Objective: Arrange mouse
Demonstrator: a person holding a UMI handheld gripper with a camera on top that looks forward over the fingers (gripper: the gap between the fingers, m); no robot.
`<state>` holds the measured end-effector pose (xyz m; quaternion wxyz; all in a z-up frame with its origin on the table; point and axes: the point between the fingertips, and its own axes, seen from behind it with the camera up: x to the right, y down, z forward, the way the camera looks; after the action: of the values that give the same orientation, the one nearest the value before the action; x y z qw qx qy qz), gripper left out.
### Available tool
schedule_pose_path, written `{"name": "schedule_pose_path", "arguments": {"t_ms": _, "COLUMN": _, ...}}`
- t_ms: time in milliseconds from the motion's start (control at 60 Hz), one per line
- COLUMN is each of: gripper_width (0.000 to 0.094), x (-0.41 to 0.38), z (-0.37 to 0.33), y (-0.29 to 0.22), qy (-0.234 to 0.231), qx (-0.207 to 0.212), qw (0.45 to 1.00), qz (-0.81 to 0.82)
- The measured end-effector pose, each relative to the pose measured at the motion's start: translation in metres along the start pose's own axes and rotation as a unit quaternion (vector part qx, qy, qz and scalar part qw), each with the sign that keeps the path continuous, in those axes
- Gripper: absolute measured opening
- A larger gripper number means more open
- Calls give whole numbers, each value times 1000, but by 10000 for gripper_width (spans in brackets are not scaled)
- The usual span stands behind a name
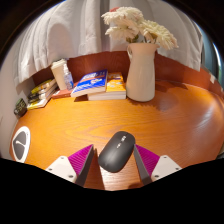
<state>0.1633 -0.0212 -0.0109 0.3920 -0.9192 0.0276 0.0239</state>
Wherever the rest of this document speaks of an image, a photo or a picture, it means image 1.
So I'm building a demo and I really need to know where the dark glass window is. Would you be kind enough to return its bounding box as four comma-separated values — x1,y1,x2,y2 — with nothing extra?
199,28,223,80

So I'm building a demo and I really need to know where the yellow and white book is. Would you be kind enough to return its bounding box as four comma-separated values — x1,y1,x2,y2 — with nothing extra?
26,93,56,111

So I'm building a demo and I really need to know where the beige lidded tumbler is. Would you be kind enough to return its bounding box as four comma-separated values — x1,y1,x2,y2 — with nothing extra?
50,58,69,91

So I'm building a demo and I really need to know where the red book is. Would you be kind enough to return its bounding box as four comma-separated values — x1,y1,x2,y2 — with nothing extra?
50,81,81,100

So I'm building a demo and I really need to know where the white ceramic jug vase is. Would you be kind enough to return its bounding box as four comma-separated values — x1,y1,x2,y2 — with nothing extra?
125,42,159,103

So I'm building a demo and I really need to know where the black computer mouse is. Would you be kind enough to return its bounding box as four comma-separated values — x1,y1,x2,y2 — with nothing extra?
97,130,137,174

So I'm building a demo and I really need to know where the round white mouse pad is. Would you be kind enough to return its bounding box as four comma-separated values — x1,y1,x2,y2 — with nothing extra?
11,125,32,164

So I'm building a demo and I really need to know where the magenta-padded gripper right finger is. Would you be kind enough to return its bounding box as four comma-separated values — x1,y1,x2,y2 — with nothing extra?
133,143,183,187

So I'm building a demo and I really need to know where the white curtain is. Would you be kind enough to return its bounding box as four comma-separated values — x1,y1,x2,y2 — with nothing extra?
14,0,204,84

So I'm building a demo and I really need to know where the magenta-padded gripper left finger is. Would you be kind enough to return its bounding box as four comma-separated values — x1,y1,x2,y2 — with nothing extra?
45,143,96,188

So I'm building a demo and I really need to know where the dark mug green inside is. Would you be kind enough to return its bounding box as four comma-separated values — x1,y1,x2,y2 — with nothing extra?
13,98,28,118

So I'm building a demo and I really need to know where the yellow orange book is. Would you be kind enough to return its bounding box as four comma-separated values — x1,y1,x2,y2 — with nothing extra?
87,72,128,101

